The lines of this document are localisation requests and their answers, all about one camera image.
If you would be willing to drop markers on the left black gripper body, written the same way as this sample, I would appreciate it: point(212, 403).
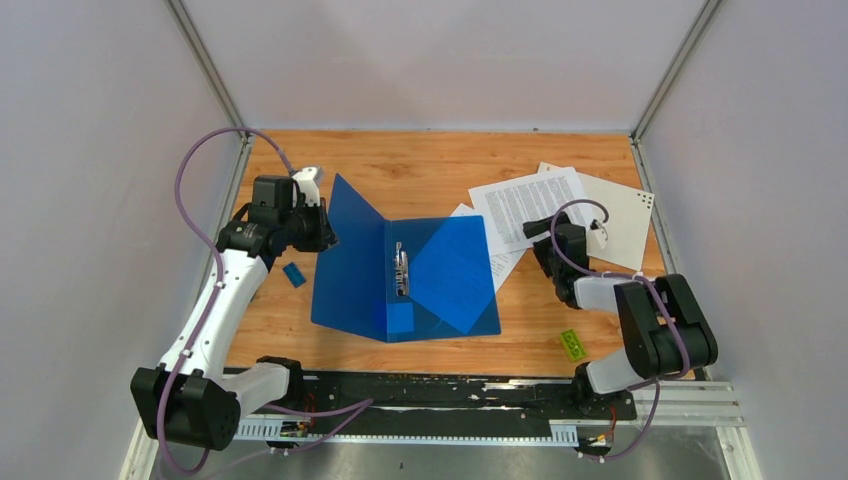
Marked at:
point(308, 239)

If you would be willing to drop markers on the printed paper sheet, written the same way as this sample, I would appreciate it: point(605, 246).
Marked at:
point(502, 265)
point(505, 206)

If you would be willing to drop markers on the blue file folder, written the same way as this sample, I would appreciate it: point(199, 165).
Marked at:
point(403, 280)

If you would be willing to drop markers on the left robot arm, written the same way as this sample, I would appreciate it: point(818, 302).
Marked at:
point(212, 331)

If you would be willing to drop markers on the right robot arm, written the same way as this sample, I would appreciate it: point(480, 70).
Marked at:
point(664, 330)

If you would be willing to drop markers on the blue toy brick plate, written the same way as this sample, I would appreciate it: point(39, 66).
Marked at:
point(294, 275)

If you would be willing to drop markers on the green toy brick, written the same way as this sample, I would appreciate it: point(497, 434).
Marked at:
point(572, 345)

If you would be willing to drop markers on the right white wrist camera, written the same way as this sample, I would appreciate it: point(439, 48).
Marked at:
point(599, 232)

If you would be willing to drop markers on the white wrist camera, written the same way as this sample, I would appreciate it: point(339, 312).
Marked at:
point(599, 232)
point(308, 180)

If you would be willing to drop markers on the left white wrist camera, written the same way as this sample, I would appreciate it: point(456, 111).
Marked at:
point(308, 180)

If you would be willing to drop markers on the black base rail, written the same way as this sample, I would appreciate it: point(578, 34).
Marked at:
point(441, 409)

